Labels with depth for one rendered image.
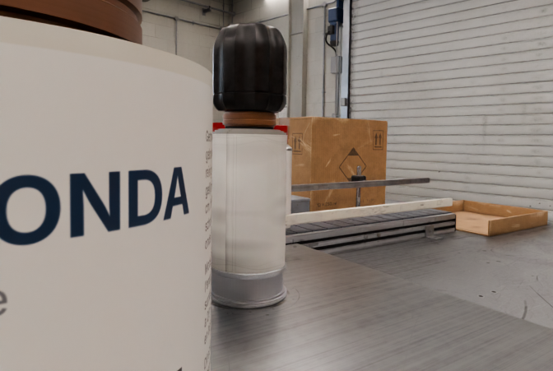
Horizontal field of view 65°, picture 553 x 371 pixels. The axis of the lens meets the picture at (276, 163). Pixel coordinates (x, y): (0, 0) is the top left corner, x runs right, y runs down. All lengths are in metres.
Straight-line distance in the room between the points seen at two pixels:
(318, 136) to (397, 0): 4.54
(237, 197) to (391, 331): 0.19
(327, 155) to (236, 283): 0.75
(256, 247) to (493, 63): 4.61
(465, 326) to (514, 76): 4.47
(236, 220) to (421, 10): 5.08
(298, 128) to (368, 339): 0.83
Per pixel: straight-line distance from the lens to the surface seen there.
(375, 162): 1.32
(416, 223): 1.07
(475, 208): 1.54
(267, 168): 0.45
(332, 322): 0.45
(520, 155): 4.81
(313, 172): 1.15
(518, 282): 0.83
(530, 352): 0.45
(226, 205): 0.46
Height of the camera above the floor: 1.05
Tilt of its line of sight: 3 degrees down
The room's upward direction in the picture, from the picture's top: 1 degrees clockwise
